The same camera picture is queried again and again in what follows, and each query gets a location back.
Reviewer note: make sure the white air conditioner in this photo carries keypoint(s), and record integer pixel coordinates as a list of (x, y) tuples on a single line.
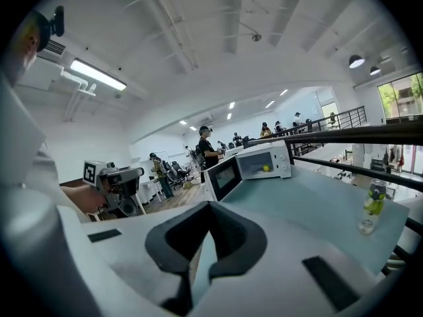
[(51, 53)]

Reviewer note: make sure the white microwave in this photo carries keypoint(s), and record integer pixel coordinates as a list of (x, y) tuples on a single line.
[(281, 163)]

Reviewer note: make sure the round metal ceiling fixture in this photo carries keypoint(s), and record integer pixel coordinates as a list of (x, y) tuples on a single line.
[(256, 37)]

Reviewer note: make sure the long ceiling fluorescent light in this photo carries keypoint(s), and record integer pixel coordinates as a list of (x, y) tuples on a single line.
[(97, 74)]

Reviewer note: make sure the large black pendant lamp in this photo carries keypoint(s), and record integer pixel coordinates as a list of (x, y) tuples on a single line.
[(357, 61)]

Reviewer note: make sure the large glass window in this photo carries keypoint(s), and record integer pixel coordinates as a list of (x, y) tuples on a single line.
[(400, 97)]

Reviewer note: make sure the white ceiling pipes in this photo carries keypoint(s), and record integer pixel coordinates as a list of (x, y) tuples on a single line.
[(77, 91)]

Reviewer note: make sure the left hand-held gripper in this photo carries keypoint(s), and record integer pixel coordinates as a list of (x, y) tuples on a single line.
[(115, 187)]

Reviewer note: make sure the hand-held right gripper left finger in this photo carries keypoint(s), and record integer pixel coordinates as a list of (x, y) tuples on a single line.
[(132, 253)]

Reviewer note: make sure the small black pendant lamp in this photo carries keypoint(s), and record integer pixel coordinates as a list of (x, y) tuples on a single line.
[(375, 70)]

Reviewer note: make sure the clear water bottle green label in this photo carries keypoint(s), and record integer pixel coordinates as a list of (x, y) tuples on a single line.
[(371, 206)]

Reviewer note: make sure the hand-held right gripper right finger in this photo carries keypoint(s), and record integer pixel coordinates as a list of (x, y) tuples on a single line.
[(281, 269)]

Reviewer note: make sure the black metal railing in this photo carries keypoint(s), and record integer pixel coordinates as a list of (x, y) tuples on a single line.
[(363, 132)]

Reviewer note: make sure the black head-worn camera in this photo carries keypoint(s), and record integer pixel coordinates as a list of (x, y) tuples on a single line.
[(53, 25)]

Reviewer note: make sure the person's left forearm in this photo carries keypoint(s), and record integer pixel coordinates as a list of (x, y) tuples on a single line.
[(79, 198)]

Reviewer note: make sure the black office chair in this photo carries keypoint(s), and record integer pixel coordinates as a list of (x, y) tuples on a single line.
[(178, 173)]

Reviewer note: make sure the person's head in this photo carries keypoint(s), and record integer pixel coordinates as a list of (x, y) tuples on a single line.
[(24, 55)]

